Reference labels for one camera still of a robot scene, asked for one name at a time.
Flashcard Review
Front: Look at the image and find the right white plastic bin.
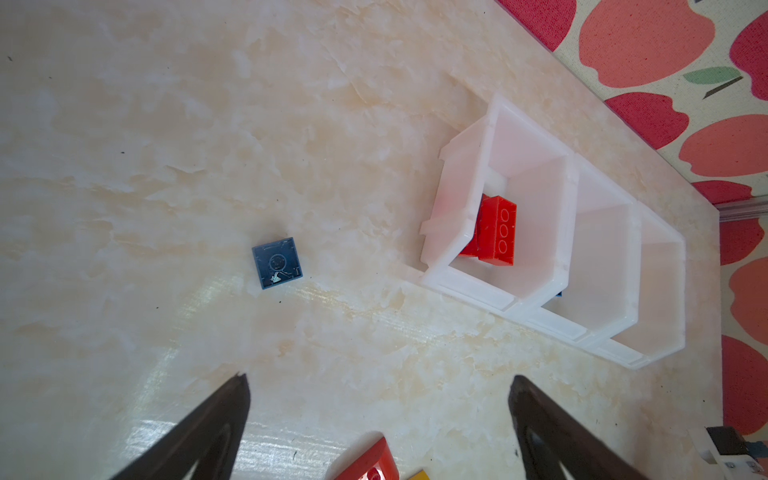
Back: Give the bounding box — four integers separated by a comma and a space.
590, 204, 686, 369

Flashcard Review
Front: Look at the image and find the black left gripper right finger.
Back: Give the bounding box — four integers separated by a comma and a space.
508, 375, 644, 479

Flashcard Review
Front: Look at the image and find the white plastic bin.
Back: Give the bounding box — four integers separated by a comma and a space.
419, 94, 579, 318
516, 155, 642, 350
590, 204, 686, 369

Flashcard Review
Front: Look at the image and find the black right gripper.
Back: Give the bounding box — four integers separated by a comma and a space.
689, 426, 767, 480

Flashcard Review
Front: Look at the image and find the red lego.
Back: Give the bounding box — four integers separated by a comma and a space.
332, 436, 400, 480
477, 195, 517, 266

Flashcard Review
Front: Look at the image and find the blue lego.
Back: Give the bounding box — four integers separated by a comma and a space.
252, 238, 303, 290

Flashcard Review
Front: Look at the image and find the right aluminium corner post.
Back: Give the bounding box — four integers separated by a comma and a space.
716, 195, 768, 223

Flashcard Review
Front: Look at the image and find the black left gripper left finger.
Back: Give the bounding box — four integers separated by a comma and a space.
114, 374, 251, 479

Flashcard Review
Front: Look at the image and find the middle white plastic bin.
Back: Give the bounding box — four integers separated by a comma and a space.
516, 155, 642, 350

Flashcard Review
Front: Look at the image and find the yellow lego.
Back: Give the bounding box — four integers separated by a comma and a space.
408, 470, 431, 480

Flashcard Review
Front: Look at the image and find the left white plastic bin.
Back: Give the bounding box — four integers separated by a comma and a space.
419, 94, 579, 318

